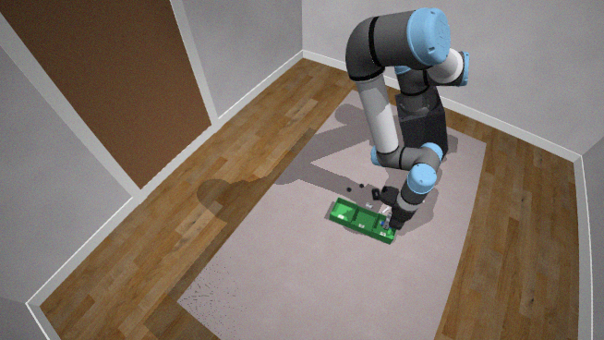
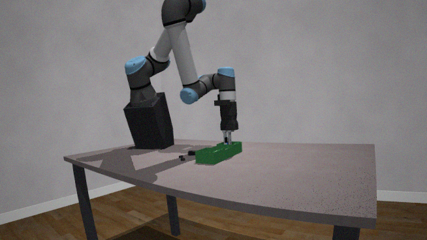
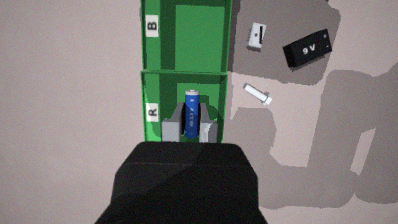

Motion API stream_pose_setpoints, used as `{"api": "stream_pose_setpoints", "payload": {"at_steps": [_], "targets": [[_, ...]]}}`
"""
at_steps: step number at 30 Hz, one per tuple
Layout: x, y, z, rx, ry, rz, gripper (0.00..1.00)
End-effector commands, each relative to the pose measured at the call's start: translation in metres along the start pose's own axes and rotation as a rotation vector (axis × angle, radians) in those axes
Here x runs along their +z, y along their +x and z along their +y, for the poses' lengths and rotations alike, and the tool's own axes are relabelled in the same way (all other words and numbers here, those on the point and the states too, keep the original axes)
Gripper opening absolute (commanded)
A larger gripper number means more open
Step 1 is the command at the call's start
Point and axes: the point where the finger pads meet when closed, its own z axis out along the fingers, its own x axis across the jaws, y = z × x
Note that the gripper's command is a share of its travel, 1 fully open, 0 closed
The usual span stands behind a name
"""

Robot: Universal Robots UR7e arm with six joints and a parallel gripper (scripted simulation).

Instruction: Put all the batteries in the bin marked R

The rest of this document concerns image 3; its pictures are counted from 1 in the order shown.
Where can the blue aa battery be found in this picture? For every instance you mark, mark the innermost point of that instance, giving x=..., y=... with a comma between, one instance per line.
x=191, y=116

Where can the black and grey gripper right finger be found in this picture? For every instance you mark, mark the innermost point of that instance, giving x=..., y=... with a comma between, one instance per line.
x=206, y=128

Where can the black 9v battery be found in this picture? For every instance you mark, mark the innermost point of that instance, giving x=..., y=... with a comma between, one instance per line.
x=308, y=48

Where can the grey metal bolt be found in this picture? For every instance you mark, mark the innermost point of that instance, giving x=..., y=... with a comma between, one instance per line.
x=266, y=99

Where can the green three-compartment bin rack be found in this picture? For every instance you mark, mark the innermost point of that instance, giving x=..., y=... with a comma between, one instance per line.
x=183, y=35

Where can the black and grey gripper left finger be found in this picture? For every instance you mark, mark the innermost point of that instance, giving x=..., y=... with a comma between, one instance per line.
x=174, y=127

